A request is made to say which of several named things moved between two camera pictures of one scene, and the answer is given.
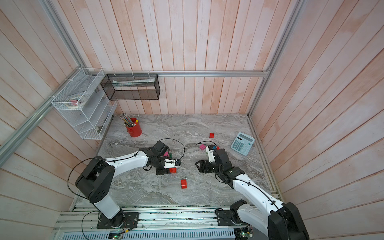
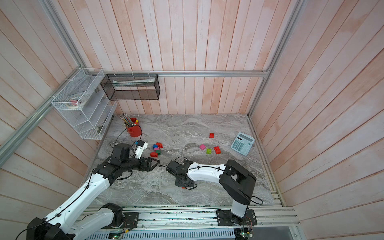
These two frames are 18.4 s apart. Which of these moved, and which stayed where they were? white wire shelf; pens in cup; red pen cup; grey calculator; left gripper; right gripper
Moved: left gripper; right gripper
Stayed: red pen cup; grey calculator; pens in cup; white wire shelf
